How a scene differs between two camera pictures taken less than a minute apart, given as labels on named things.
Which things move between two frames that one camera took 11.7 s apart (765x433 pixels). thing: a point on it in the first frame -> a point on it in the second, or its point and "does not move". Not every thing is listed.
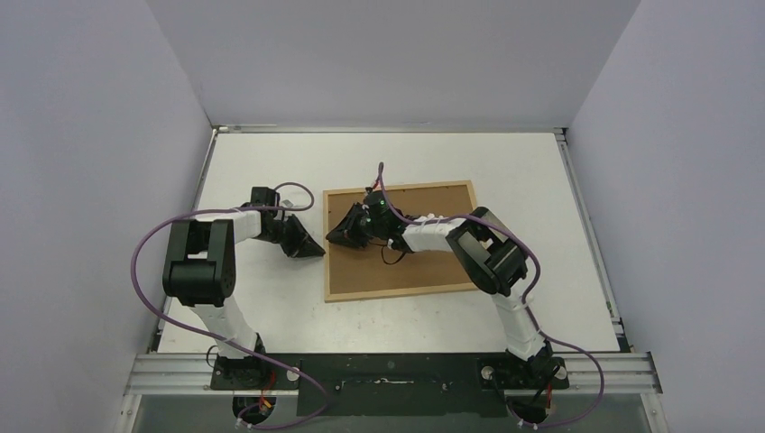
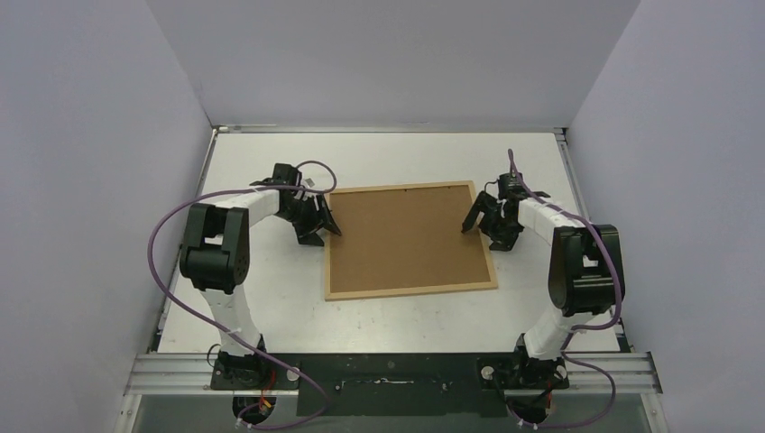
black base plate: x=391 y=384 does not move
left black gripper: x=303 y=244 -> x=319 y=216
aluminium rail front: x=172 y=374 does not move
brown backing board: x=358 y=269 does not move
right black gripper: x=361 y=225 -> x=494 y=215
